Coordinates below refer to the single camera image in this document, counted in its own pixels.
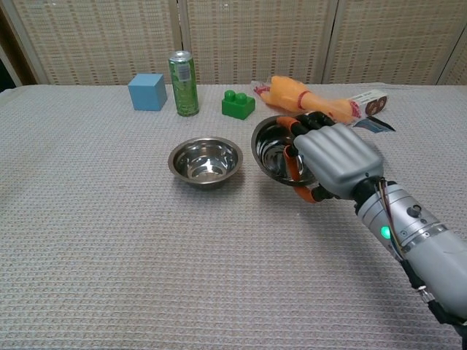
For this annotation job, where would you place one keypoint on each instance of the green toy building brick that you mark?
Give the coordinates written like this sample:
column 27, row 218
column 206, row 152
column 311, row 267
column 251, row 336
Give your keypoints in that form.
column 237, row 105

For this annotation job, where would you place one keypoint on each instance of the yellow rubber chicken toy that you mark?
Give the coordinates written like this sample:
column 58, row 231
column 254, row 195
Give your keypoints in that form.
column 288, row 93

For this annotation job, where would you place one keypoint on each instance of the blue foam cube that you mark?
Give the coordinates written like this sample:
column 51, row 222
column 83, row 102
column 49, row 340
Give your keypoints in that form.
column 146, row 93

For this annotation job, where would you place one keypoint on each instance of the grey waffle weave tablecloth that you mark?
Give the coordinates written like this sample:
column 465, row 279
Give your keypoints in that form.
column 146, row 255

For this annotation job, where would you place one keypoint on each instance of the green drink can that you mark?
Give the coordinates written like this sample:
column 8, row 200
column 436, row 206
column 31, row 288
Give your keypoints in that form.
column 184, row 87

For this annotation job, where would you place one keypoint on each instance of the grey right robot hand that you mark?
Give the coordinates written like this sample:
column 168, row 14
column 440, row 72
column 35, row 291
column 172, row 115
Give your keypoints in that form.
column 339, row 156

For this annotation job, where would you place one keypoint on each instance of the beige woven folding screen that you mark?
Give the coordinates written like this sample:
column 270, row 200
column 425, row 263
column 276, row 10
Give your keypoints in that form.
column 255, row 40

